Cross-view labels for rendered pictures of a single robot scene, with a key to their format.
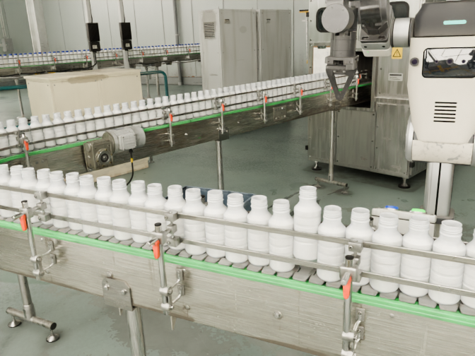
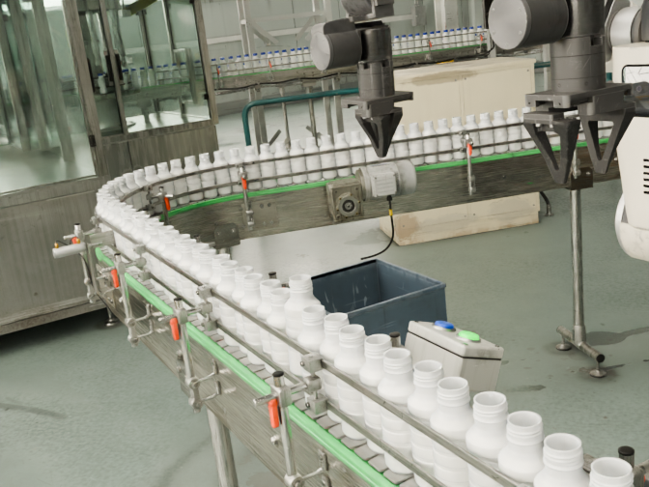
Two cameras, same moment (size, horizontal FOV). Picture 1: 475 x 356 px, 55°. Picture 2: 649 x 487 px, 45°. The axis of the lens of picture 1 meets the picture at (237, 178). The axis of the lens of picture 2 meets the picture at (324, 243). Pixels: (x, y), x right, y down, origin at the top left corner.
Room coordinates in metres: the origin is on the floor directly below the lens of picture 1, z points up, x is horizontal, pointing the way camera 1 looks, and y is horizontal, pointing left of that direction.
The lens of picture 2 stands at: (-0.01, -0.91, 1.59)
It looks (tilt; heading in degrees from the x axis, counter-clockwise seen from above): 16 degrees down; 36
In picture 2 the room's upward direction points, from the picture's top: 7 degrees counter-clockwise
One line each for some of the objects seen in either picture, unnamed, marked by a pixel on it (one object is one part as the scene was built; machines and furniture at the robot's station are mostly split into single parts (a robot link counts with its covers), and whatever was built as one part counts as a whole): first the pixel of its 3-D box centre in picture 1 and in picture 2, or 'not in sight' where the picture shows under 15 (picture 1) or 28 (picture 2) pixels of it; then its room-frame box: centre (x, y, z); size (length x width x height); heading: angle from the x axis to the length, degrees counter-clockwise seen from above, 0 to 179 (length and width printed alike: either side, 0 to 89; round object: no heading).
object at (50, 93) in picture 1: (90, 124); (450, 148); (5.27, 1.67, 0.59); 1.10 x 0.62 x 1.18; 135
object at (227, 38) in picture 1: (229, 71); not in sight; (7.46, 0.06, 0.96); 0.82 x 0.50 x 1.91; 135
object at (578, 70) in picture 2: not in sight; (578, 71); (0.86, -0.64, 1.51); 0.10 x 0.07 x 0.07; 153
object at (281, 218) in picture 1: (281, 234); (286, 336); (0.96, -0.10, 1.08); 0.06 x 0.06 x 0.17
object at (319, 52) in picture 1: (321, 61); not in sight; (4.91, -0.92, 1.22); 0.23 x 0.04 x 0.32; 45
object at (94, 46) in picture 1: (92, 37); (491, 6); (7.03, 2.04, 1.55); 0.17 x 0.15 x 0.42; 135
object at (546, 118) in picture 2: not in sight; (568, 139); (0.85, -0.63, 1.44); 0.07 x 0.07 x 0.09; 63
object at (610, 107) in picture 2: not in sight; (591, 133); (0.88, -0.64, 1.44); 0.07 x 0.07 x 0.09; 63
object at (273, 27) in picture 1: (266, 67); not in sight; (8.10, -0.58, 0.96); 0.82 x 0.50 x 1.91; 135
